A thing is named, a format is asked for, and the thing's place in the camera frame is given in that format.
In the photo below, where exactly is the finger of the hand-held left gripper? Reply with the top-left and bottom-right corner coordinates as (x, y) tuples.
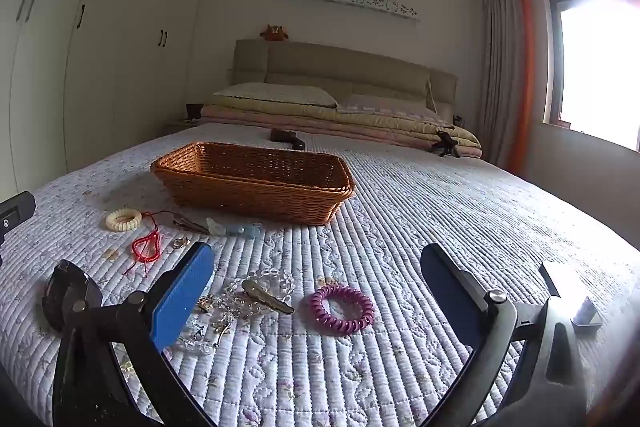
(0, 191), (37, 267)

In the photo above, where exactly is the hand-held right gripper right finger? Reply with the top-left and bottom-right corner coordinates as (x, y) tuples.
(419, 243), (591, 427)

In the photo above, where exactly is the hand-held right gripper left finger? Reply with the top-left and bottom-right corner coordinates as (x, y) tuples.
(52, 241), (221, 427)

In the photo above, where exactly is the red string bracelet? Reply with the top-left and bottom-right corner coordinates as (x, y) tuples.
(131, 210), (172, 278)

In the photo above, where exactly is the dark metal hair clip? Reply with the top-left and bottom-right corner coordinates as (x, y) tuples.
(173, 217), (211, 236)

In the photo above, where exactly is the light blue hair claw clip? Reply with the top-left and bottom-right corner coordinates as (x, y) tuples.
(206, 217), (263, 240)

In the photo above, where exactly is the silver metal hair clip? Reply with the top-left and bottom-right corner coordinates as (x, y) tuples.
(241, 279), (296, 315)

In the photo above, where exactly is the cream coil hair tie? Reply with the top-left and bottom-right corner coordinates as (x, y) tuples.
(105, 208), (144, 233)

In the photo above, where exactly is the brown wicker basket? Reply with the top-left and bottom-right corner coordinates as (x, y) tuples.
(151, 142), (357, 226)

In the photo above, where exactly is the purple coil hair tie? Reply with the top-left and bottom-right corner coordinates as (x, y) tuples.
(308, 284), (376, 336)

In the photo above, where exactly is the floral quilted bedspread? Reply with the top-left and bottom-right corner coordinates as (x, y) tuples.
(0, 122), (640, 427)

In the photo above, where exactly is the small black object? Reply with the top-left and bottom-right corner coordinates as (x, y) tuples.
(432, 130), (461, 158)

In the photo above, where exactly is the dark brown object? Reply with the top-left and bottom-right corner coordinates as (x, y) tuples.
(270, 128), (306, 152)

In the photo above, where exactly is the folded pink quilt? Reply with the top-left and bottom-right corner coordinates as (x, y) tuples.
(200, 104), (484, 158)

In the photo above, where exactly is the white wardrobe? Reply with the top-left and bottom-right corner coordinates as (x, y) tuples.
(0, 0), (222, 204)

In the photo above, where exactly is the cream pillow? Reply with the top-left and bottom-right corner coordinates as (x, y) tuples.
(212, 82), (339, 110)

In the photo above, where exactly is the orange curtain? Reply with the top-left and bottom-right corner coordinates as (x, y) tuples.
(506, 0), (547, 182)

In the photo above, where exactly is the grey curtain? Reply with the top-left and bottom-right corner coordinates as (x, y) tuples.
(479, 0), (526, 168)

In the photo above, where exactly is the beige padded headboard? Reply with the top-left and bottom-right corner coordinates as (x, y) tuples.
(232, 38), (460, 118)

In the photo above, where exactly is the window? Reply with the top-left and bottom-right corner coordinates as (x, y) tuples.
(542, 0), (640, 154)

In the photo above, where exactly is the brown plush toy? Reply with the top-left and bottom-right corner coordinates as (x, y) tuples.
(259, 24), (290, 42)

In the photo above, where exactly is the gold chain jewelry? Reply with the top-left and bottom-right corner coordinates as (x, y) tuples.
(196, 293), (237, 349)

